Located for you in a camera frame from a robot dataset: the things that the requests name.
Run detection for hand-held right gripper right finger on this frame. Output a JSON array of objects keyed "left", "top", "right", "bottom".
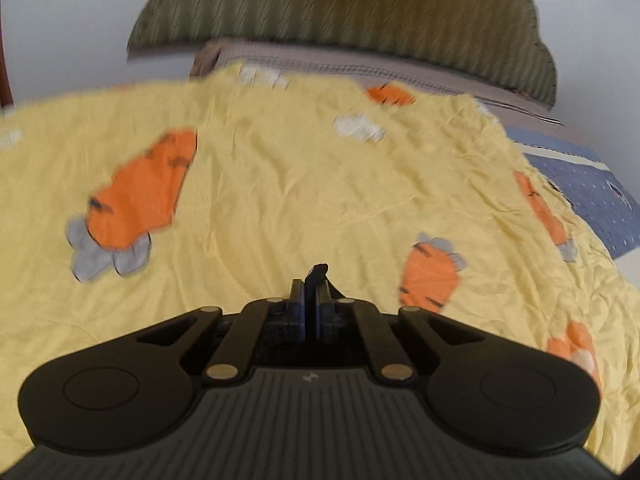
[{"left": 316, "top": 280, "right": 483, "bottom": 386}]

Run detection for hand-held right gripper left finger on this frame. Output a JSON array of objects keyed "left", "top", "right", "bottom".
[{"left": 137, "top": 280, "right": 307, "bottom": 386}]

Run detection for black pants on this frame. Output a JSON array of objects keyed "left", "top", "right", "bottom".
[{"left": 305, "top": 263, "right": 347, "bottom": 302}]

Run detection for yellow carrot print blanket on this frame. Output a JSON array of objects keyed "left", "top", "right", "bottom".
[{"left": 0, "top": 62, "right": 640, "bottom": 466}]

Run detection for taupe bed pillow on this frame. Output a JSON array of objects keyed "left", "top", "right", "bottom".
[{"left": 190, "top": 37, "right": 566, "bottom": 128}]

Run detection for green ribbed headboard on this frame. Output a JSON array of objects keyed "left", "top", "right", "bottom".
[{"left": 126, "top": 0, "right": 558, "bottom": 111}]

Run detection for reddish wooden post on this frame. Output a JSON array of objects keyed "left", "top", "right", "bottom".
[{"left": 0, "top": 0, "right": 13, "bottom": 111}]

